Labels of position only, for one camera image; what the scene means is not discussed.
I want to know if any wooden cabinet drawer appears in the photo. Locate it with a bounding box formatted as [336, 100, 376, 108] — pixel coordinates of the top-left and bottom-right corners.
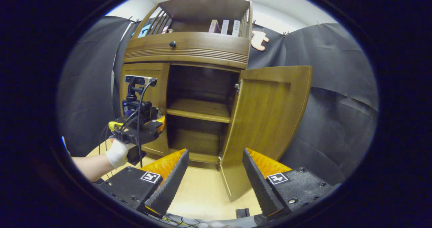
[123, 31, 251, 70]

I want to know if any wooden double-door shoe cabinet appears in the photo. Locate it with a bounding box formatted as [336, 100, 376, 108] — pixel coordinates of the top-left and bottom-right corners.
[119, 0, 253, 170]

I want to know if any black cable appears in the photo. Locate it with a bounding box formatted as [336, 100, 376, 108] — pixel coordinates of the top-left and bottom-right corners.
[136, 79, 158, 168]

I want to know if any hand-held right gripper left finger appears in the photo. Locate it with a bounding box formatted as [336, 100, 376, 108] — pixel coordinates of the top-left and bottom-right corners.
[96, 149, 190, 218]

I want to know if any black backdrop cloth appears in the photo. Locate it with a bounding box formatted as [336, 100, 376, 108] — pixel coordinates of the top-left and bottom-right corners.
[57, 16, 379, 187]

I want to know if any bundle of thin cables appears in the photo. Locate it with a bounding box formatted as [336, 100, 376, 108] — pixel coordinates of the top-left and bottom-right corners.
[157, 214, 203, 228]

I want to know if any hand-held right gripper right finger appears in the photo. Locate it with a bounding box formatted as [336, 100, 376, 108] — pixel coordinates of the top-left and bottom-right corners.
[242, 148, 333, 221]

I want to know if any wooden inner shelf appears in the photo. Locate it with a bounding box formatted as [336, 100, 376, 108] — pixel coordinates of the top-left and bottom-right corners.
[166, 98, 231, 124]

